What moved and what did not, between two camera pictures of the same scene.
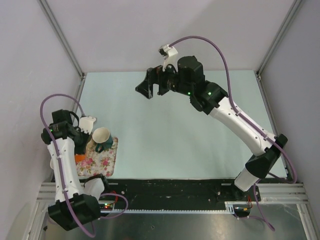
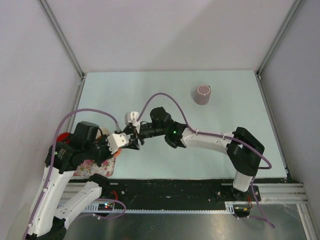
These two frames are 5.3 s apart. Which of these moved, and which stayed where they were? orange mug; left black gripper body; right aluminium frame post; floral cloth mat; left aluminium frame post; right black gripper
Moved: orange mug; right black gripper; left black gripper body
Stayed: floral cloth mat; right aluminium frame post; left aluminium frame post
